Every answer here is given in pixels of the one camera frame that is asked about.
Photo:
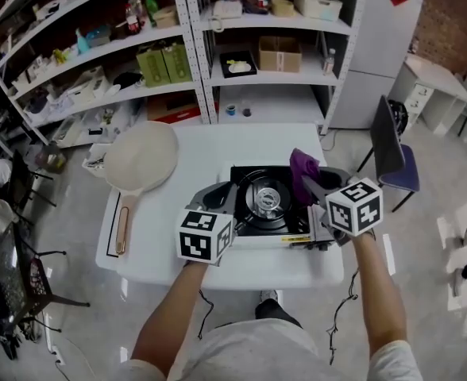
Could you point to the purple cloth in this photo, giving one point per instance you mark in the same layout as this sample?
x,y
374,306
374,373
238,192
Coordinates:
x,y
303,165

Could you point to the white bin with utensils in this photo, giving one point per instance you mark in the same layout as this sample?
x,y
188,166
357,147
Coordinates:
x,y
92,165

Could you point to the person's black trousers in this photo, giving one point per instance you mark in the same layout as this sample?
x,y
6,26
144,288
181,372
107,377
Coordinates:
x,y
275,314

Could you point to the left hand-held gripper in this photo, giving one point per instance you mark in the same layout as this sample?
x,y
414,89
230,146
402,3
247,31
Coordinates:
x,y
195,244

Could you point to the teal spray bottle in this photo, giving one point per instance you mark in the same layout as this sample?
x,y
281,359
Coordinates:
x,y
82,44

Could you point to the wide white shelf unit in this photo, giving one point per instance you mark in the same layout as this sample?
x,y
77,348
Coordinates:
x,y
170,90

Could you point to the long white power strip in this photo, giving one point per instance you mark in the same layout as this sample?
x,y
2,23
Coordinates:
x,y
52,339

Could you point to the beige round container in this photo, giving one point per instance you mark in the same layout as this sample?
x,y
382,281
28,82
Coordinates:
x,y
283,8

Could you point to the small dark cup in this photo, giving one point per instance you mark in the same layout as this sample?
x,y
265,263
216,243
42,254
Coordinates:
x,y
247,112

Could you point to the small clear bottle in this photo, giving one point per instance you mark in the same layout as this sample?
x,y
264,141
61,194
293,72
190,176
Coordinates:
x,y
329,64

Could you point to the brown bin with items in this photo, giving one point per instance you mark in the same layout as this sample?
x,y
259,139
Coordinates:
x,y
51,159

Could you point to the white fridge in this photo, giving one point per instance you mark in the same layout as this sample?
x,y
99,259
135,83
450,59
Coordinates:
x,y
376,34

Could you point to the person's right forearm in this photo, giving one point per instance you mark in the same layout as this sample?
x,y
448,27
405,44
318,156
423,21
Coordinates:
x,y
376,292

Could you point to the cream frying pan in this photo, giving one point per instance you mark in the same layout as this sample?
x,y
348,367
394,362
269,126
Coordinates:
x,y
142,157

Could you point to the red and brown flat box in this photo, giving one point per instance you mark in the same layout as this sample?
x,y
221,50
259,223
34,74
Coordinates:
x,y
178,111

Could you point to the green bottle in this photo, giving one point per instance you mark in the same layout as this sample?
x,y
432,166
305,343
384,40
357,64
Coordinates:
x,y
151,10

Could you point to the person's left forearm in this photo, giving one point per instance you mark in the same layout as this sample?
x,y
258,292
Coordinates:
x,y
166,316

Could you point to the white storage basket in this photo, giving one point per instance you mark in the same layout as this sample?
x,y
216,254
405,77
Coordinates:
x,y
317,4

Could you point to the white desk with drawers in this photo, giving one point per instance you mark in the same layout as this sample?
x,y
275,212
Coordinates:
x,y
428,70

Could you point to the dark soda bottle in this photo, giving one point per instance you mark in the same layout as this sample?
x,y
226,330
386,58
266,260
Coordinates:
x,y
132,22

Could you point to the beige lidded basket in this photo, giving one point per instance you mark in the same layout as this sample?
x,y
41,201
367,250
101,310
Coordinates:
x,y
166,17

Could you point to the person's right shoe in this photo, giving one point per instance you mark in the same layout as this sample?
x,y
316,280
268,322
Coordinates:
x,y
268,296

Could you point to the white telephone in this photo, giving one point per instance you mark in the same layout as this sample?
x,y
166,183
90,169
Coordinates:
x,y
227,10

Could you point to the black chair with purple seat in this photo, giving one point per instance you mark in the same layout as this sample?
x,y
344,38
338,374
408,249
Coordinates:
x,y
384,145

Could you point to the white portable gas stove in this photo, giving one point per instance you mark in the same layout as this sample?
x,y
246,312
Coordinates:
x,y
241,177

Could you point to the narrow white shelf unit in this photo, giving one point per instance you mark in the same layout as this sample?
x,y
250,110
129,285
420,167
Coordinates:
x,y
281,21

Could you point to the green carton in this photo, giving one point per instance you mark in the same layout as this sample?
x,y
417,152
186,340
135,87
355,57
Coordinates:
x,y
178,64
152,68

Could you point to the open cardboard box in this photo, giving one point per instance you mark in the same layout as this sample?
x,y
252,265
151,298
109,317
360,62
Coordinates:
x,y
279,60

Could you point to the black tray with food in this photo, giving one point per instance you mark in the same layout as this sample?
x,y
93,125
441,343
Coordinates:
x,y
237,66

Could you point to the black metal mesh table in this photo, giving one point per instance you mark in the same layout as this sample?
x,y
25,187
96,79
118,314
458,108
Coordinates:
x,y
7,268

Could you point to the black hat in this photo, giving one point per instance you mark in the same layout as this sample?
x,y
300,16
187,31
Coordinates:
x,y
128,79

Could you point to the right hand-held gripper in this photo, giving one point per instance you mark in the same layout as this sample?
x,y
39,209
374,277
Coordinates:
x,y
356,208

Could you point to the person's white shirt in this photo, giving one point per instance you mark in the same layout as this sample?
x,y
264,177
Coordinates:
x,y
257,351

